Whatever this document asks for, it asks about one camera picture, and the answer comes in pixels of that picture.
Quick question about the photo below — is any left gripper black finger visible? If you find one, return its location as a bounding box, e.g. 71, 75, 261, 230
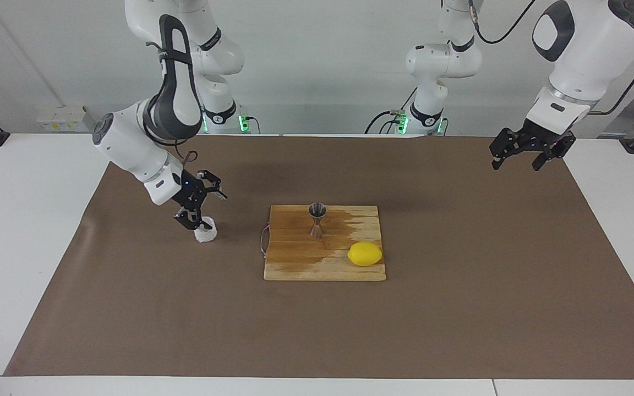
489, 128, 523, 171
532, 133, 577, 172

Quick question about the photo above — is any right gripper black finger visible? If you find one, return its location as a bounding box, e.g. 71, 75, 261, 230
196, 170, 228, 200
173, 203, 214, 231

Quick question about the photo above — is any steel double jigger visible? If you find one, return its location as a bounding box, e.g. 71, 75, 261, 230
308, 202, 327, 239

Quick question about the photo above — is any yellow lemon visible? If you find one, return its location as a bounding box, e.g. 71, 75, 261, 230
347, 241, 384, 267

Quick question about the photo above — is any brown table mat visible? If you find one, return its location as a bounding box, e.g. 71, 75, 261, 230
3, 135, 634, 380

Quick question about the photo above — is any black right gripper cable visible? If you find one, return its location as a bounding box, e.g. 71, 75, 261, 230
151, 137, 199, 168

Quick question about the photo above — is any black cable with grey connector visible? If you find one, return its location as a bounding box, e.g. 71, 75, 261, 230
467, 0, 536, 45

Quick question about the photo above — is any wooden cutting board with handle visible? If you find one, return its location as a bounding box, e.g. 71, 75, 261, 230
260, 205, 387, 282

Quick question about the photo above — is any white wall socket box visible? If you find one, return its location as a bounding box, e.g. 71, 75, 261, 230
36, 106, 88, 133

